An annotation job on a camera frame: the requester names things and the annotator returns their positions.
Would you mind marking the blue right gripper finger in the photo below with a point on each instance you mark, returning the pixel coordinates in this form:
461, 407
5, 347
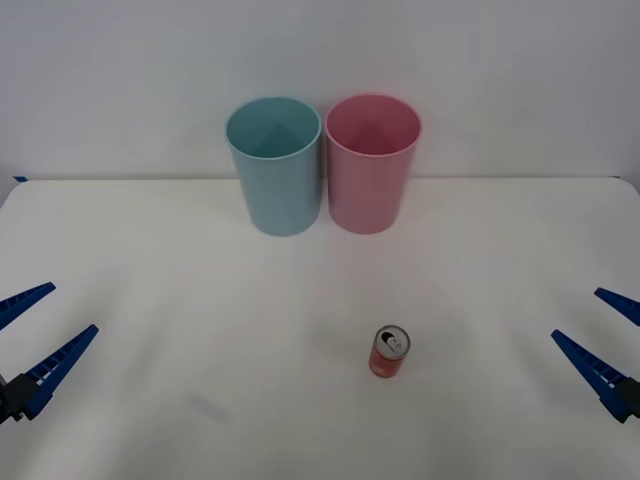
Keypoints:
622, 304
595, 367

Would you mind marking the pale blue plastic bin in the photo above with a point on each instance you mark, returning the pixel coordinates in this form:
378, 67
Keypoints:
280, 195

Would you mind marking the red drink can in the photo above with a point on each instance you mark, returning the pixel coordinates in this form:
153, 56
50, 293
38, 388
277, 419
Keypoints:
387, 361

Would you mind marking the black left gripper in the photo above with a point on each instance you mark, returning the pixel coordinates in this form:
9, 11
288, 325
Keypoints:
3, 402

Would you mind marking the pink plastic bin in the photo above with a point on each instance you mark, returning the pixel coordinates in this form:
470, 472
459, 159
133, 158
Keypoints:
367, 195

